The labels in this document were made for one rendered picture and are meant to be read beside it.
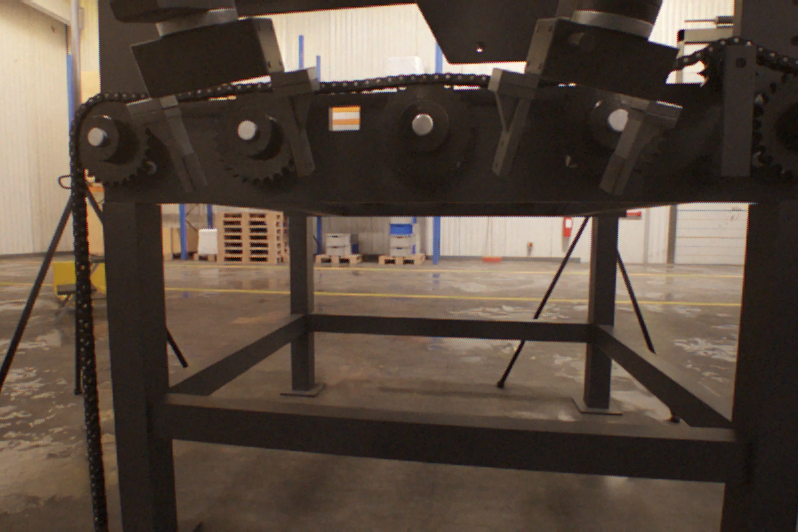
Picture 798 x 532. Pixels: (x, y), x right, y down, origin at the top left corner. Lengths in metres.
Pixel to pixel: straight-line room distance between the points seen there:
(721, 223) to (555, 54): 10.70
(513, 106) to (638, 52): 0.12
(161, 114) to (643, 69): 0.48
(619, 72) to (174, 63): 0.42
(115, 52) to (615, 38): 0.90
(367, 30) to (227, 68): 10.53
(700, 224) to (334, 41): 8.90
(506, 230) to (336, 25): 6.02
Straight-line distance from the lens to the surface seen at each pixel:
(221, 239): 9.28
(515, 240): 9.87
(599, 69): 0.48
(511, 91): 0.46
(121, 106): 0.99
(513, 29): 0.87
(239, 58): 0.47
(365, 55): 10.78
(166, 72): 0.50
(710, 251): 11.03
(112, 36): 1.10
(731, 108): 0.82
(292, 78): 0.46
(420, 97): 0.76
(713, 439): 0.95
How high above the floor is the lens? 0.69
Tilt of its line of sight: 5 degrees down
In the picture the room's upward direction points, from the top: straight up
